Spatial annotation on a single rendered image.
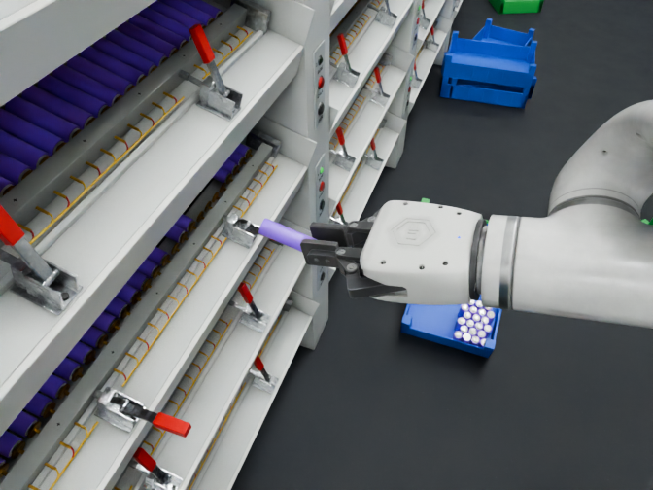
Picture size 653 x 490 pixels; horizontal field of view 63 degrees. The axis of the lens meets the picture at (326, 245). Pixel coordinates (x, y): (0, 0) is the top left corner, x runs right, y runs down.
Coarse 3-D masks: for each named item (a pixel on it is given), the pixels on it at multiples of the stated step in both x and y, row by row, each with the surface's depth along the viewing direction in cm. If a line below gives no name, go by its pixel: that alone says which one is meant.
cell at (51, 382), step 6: (48, 378) 51; (54, 378) 52; (60, 378) 52; (48, 384) 51; (54, 384) 51; (60, 384) 51; (42, 390) 51; (48, 390) 51; (54, 390) 51; (54, 396) 51
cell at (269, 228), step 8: (264, 224) 55; (272, 224) 56; (280, 224) 56; (264, 232) 56; (272, 232) 55; (280, 232) 55; (288, 232) 55; (296, 232) 55; (280, 240) 55; (288, 240) 55; (296, 240) 55; (296, 248) 55
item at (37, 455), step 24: (264, 144) 79; (240, 192) 72; (216, 216) 68; (192, 240) 65; (168, 264) 62; (168, 288) 60; (144, 312) 58; (120, 336) 56; (96, 360) 53; (120, 360) 56; (96, 384) 52; (72, 408) 50; (48, 432) 48; (24, 456) 47; (48, 456) 48; (72, 456) 49; (24, 480) 46
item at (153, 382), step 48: (288, 144) 81; (288, 192) 78; (192, 288) 64; (192, 336) 60; (144, 384) 56; (96, 432) 52; (144, 432) 55; (0, 480) 47; (48, 480) 48; (96, 480) 49
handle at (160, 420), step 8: (120, 408) 51; (128, 408) 52; (136, 408) 52; (144, 408) 52; (136, 416) 51; (144, 416) 51; (152, 416) 51; (160, 416) 51; (168, 416) 51; (160, 424) 50; (168, 424) 50; (176, 424) 50; (184, 424) 50; (176, 432) 50; (184, 432) 50
